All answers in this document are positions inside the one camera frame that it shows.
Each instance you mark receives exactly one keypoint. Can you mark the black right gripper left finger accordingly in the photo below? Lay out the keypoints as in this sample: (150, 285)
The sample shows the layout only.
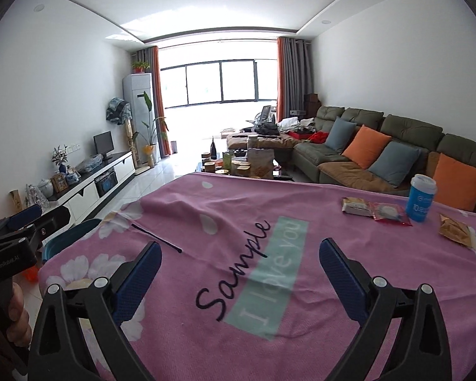
(59, 351)

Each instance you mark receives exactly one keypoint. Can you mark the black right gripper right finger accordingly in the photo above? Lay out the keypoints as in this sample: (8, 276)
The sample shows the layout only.
(421, 349)

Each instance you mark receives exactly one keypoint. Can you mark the left hand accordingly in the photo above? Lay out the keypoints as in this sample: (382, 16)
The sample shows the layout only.
(19, 332)

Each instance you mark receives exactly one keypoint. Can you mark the dark blue chair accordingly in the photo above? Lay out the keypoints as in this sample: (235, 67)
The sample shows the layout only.
(67, 238)

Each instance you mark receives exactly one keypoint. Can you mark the white black tv cabinet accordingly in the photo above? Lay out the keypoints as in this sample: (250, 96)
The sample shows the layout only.
(84, 200)

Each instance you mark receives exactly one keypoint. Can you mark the small gold snack wrapper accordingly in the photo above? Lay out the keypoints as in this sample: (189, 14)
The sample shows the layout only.
(455, 231)

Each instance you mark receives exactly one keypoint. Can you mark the small black monitor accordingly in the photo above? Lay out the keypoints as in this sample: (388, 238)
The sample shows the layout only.
(103, 144)

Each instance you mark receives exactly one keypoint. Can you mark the red clear snack packet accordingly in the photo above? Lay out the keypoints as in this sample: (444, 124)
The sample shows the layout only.
(389, 213)

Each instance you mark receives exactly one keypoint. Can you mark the beige snack packet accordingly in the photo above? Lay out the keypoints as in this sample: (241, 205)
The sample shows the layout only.
(356, 207)

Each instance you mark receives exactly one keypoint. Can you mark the blue white lidded cup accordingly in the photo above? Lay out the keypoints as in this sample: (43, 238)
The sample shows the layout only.
(421, 194)

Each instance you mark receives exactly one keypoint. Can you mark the tall green potted plant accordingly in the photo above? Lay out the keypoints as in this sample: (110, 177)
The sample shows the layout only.
(146, 126)

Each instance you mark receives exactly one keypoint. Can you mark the orange cushion near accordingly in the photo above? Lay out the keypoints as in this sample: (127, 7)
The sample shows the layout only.
(456, 183)

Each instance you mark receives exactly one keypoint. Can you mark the orange cushion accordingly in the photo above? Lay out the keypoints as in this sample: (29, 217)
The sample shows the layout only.
(456, 183)
(366, 147)

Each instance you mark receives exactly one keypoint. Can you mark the grey blue cushion near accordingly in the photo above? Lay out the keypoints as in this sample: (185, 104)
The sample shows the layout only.
(395, 162)

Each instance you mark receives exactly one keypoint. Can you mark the grey blue cushion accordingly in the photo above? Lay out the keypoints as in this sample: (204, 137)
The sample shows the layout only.
(340, 134)
(395, 162)

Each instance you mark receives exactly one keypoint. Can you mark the pink floral tablecloth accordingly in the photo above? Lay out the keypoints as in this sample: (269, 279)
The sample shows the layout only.
(241, 294)

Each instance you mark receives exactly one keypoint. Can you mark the green brown sectional sofa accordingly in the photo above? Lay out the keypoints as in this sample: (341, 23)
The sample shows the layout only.
(324, 165)

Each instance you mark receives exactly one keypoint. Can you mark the orange cushion far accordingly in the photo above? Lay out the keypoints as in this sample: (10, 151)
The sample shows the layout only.
(366, 147)

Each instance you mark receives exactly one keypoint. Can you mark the grey blue cushion far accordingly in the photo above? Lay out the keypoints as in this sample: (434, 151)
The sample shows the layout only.
(340, 134)

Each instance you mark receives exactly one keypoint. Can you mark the orange grey left curtain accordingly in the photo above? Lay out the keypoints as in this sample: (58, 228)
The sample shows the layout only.
(147, 60)

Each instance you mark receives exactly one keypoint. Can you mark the orange grey curtain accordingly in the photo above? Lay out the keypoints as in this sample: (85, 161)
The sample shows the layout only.
(295, 75)
(147, 60)

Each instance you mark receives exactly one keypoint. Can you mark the brown paper bag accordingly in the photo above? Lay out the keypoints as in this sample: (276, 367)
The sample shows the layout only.
(261, 163)

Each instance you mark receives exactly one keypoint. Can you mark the orange grey right curtain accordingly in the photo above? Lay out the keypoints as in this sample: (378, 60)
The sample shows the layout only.
(295, 75)

